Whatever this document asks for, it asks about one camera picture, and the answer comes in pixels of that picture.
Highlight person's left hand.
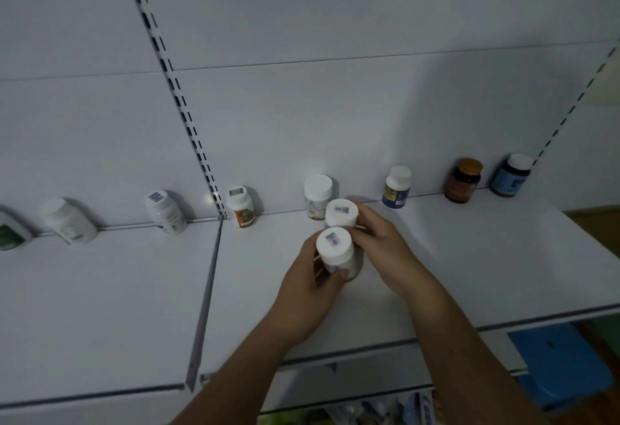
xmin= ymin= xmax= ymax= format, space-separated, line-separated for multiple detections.
xmin=269 ymin=231 xmax=362 ymax=348

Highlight person's right hand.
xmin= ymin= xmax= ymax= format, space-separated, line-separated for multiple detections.
xmin=338 ymin=202 xmax=439 ymax=297

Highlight white sticker-lid jar bottle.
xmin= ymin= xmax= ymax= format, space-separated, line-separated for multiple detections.
xmin=315 ymin=225 xmax=363 ymax=281
xmin=323 ymin=198 xmax=360 ymax=230

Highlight blue yellow label bottle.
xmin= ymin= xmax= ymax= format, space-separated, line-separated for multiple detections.
xmin=381 ymin=165 xmax=413 ymax=211

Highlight amber brown-cap bottle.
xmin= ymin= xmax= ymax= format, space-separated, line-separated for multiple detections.
xmin=444 ymin=157 xmax=484 ymax=205

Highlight orange label white bottle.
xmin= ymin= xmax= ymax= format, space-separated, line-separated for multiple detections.
xmin=225 ymin=185 xmax=256 ymax=230

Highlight dark bottle light-blue label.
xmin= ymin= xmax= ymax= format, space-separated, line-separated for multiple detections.
xmin=489 ymin=152 xmax=534 ymax=198

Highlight white bottle blue lid sticker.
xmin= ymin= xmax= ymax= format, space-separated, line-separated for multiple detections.
xmin=143 ymin=189 xmax=189 ymax=237

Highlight blue label white bottle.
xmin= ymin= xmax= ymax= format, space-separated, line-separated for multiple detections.
xmin=38 ymin=198 xmax=99 ymax=247

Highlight green label white bottle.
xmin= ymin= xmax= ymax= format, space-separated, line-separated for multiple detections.
xmin=0 ymin=210 xmax=34 ymax=253

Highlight person's right forearm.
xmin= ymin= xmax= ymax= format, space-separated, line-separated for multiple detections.
xmin=402 ymin=276 xmax=553 ymax=425

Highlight person's left forearm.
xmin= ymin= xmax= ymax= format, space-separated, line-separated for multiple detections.
xmin=169 ymin=311 xmax=311 ymax=425

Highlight pile of green packets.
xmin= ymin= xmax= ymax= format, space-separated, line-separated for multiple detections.
xmin=256 ymin=408 xmax=335 ymax=425

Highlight pile of white blue boxes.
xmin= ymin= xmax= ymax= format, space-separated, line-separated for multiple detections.
xmin=395 ymin=388 xmax=439 ymax=425

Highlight blue plastic stool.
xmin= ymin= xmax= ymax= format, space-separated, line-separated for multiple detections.
xmin=506 ymin=322 xmax=616 ymax=412

